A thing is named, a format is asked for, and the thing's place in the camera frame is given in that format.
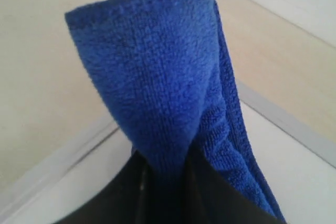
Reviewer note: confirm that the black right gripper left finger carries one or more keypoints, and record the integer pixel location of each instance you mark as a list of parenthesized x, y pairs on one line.
[(135, 195)]

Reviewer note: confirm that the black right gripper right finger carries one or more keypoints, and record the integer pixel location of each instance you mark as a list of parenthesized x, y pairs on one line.
[(207, 197)]

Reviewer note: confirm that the blue cloth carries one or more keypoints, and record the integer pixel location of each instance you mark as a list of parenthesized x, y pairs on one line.
[(163, 70)]

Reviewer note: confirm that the aluminium framed whiteboard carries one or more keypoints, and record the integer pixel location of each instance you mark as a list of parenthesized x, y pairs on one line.
[(298, 164)]

